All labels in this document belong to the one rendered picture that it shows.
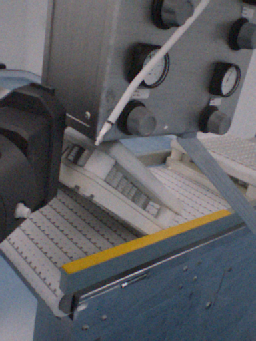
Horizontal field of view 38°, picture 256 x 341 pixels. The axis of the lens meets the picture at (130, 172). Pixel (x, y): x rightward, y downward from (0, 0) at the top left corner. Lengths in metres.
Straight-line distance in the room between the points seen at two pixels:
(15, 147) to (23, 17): 6.13
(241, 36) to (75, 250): 0.35
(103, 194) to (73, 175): 0.04
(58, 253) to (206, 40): 0.34
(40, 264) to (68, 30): 0.30
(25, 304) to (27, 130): 1.50
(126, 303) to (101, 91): 0.35
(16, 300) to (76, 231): 1.21
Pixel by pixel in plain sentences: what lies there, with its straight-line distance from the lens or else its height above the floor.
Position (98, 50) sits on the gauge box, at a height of 1.17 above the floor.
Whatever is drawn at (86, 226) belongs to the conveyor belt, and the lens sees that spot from 0.61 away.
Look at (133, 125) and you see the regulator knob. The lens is 0.34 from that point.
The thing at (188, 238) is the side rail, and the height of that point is 0.91.
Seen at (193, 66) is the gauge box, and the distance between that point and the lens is 0.40.
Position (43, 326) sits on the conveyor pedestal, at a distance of 0.85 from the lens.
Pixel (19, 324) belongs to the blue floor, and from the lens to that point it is 1.69.
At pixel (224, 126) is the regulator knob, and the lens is 0.44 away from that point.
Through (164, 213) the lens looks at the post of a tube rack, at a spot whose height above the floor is 0.94.
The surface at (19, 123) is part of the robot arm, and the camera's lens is 0.31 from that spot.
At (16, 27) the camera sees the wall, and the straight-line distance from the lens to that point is 6.35.
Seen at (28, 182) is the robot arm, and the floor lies 1.08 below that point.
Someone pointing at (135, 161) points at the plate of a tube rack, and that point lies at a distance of 0.44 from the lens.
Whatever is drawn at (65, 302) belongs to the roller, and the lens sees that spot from 0.50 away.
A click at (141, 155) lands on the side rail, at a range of 0.86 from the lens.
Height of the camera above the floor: 1.20
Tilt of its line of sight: 22 degrees down
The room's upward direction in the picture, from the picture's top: 11 degrees clockwise
